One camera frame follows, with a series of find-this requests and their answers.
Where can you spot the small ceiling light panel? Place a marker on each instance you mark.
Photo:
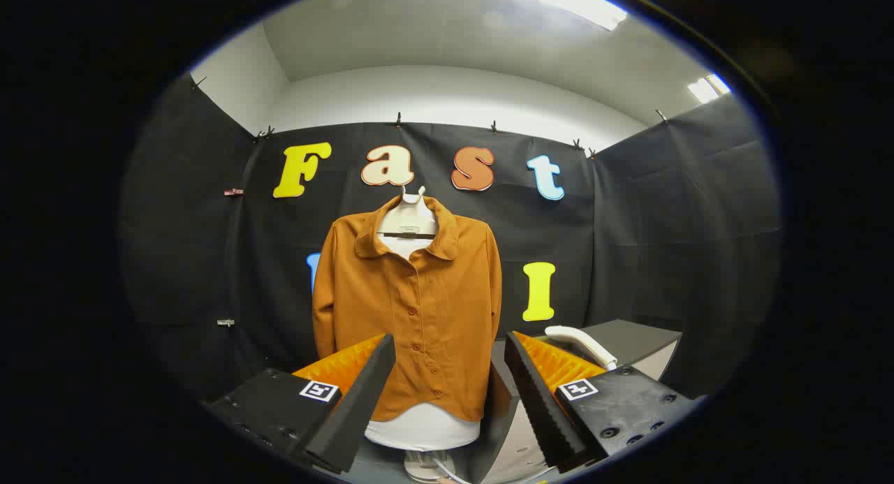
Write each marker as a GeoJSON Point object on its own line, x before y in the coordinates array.
{"type": "Point", "coordinates": [709, 88]}

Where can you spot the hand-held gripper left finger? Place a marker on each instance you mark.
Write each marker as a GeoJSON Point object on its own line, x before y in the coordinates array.
{"type": "Point", "coordinates": [356, 407]}

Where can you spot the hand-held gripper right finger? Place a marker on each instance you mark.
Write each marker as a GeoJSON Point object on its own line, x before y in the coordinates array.
{"type": "Point", "coordinates": [541, 407]}

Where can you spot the row of black backdrop clips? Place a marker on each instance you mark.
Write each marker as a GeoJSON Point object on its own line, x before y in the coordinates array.
{"type": "Point", "coordinates": [398, 119]}

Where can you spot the orange button-up shirt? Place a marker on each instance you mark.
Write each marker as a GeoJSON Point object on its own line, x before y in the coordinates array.
{"type": "Point", "coordinates": [419, 309]}

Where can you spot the grey table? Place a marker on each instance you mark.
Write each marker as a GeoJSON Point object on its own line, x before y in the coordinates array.
{"type": "Point", "coordinates": [628, 337]}

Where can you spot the white garment steamer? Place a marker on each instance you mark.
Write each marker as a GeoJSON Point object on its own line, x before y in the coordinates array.
{"type": "Point", "coordinates": [580, 337]}

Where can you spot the black backdrop cloth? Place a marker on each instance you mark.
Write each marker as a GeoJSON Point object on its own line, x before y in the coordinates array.
{"type": "Point", "coordinates": [628, 225]}

